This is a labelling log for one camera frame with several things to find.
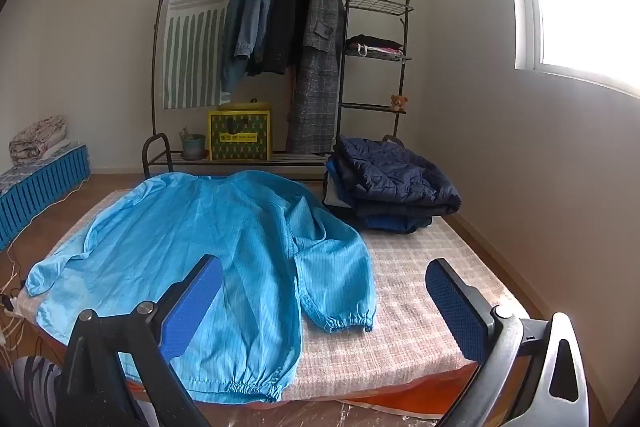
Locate folded patterned quilt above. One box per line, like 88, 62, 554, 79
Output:
9, 115, 68, 166

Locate black metal clothes rack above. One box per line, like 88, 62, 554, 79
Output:
142, 0, 416, 181

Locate orange mattress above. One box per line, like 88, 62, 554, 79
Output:
117, 357, 481, 419

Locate white green striped cloth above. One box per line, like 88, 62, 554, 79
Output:
161, 0, 249, 110

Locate potted plant in teal pot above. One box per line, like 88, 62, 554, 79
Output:
179, 125, 207, 159

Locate grey patterned mattress pad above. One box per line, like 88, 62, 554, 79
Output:
0, 139, 83, 198

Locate black coat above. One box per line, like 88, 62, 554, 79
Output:
247, 0, 315, 78

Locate light blue striped coat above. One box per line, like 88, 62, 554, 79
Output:
24, 170, 377, 404

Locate pink checked blanket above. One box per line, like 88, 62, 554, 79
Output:
15, 187, 516, 403

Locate person's striped pants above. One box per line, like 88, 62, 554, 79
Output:
10, 355, 66, 427

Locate grey plaid coat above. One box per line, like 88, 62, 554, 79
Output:
286, 0, 346, 155

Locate black power strip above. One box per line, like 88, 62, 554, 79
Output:
0, 289, 23, 313

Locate bright window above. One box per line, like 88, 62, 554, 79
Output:
492, 0, 640, 98

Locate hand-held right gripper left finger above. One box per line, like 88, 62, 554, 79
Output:
55, 253, 224, 427

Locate white cable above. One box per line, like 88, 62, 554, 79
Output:
4, 187, 88, 293

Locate blue slatted plastic platform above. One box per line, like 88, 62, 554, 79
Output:
0, 142, 91, 253

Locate yellow green patterned box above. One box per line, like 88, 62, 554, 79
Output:
208, 99, 272, 162

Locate folded dark and pink clothes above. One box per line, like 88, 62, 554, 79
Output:
345, 35, 404, 56

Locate blue denim jacket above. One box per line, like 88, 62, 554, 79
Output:
235, 0, 285, 62

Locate pile of dark clothes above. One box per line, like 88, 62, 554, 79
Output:
322, 157, 433, 235

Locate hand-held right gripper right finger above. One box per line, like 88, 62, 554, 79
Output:
425, 258, 592, 427

